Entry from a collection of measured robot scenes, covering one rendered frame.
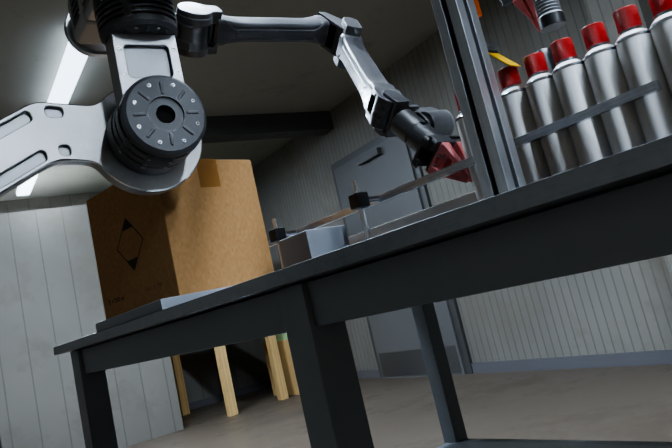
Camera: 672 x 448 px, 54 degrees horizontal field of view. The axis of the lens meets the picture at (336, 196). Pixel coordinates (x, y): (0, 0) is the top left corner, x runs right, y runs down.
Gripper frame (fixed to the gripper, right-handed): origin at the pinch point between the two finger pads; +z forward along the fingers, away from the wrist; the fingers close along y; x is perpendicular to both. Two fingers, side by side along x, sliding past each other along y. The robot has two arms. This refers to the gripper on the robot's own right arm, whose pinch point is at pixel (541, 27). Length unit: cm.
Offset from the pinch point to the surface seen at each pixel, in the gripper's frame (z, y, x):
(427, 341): 65, 108, -55
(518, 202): 35, -30, 68
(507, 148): 25.1, -8.4, 34.7
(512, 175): 29.0, -7.9, 34.8
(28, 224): -85, 548, -50
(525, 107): 17.9, -5.3, 22.1
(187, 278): 29, 52, 58
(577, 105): 21.1, -14.4, 23.2
